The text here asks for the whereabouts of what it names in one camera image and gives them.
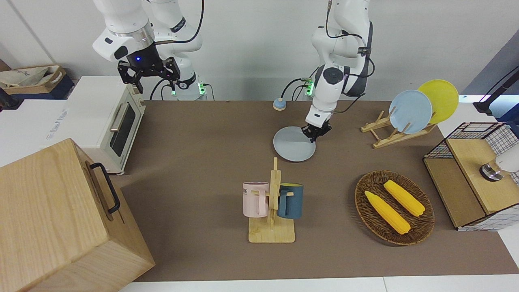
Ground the light blue plate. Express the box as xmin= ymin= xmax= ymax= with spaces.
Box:
xmin=389 ymin=90 xmax=433 ymax=134

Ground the teal mug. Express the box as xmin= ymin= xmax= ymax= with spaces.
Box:
xmin=277 ymin=183 xmax=304 ymax=219

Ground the cardboard box with bag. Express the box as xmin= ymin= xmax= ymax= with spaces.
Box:
xmin=0 ymin=65 xmax=66 ymax=96

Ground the wooden cabinet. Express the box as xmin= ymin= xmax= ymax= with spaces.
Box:
xmin=0 ymin=138 xmax=156 ymax=292

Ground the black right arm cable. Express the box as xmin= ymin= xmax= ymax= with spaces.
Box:
xmin=154 ymin=0 xmax=204 ymax=44

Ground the black left arm base cable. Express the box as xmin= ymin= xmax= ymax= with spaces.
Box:
xmin=281 ymin=77 xmax=313 ymax=102

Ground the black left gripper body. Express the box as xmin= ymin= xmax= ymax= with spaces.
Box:
xmin=302 ymin=123 xmax=332 ymax=137

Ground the white toaster oven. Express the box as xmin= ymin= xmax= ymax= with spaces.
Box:
xmin=61 ymin=76 xmax=146 ymax=176

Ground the white and silver cylinder fixture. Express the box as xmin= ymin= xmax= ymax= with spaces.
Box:
xmin=480 ymin=144 xmax=519 ymax=182

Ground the wire shelf with wood boards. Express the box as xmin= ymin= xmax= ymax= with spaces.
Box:
xmin=423 ymin=122 xmax=519 ymax=232

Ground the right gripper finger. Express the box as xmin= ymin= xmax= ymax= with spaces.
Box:
xmin=129 ymin=73 xmax=145 ymax=94
xmin=164 ymin=58 xmax=181 ymax=91

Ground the yellow plate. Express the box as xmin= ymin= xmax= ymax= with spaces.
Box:
xmin=418 ymin=79 xmax=459 ymax=125

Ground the gray round plate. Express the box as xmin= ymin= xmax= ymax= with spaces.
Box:
xmin=273 ymin=126 xmax=316 ymax=162

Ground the black cabinet handle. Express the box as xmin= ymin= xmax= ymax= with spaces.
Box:
xmin=90 ymin=162 xmax=121 ymax=215

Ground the wooden dish rack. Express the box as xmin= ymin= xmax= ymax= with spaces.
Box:
xmin=361 ymin=110 xmax=438 ymax=149

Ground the pink mug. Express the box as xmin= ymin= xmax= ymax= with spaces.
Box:
xmin=242 ymin=182 xmax=270 ymax=218

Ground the round wicker basket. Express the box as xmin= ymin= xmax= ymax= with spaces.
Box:
xmin=355 ymin=170 xmax=435 ymax=246

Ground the yellow corn cob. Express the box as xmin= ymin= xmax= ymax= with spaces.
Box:
xmin=384 ymin=180 xmax=425 ymax=217
xmin=365 ymin=191 xmax=411 ymax=235

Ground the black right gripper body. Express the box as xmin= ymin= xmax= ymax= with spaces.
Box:
xmin=118 ymin=58 xmax=167 ymax=82

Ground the wooden mug tree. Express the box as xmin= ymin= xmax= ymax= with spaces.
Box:
xmin=248 ymin=157 xmax=296 ymax=244

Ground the dark blue bin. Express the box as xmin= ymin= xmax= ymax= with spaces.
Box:
xmin=0 ymin=76 xmax=76 ymax=109

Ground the toaster oven door handle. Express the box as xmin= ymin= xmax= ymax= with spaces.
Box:
xmin=109 ymin=101 xmax=131 ymax=132

